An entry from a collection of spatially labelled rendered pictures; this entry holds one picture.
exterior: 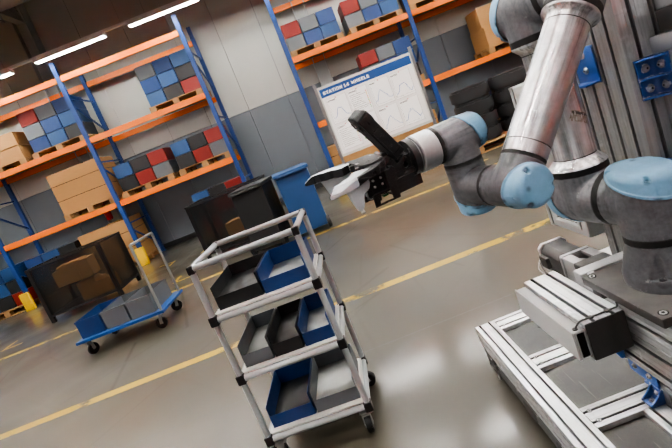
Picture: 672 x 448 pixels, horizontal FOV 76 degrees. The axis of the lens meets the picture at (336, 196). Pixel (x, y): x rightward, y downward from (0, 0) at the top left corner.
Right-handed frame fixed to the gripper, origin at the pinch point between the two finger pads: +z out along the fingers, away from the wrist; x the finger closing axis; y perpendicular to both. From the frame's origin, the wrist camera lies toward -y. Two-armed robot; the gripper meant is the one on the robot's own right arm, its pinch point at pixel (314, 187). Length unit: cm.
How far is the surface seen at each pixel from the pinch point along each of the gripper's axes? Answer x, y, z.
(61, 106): 1010, -120, 228
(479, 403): 62, 134, -48
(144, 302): 395, 145, 126
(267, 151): 988, 131, -144
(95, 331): 411, 157, 185
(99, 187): 974, 64, 230
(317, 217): 496, 175, -101
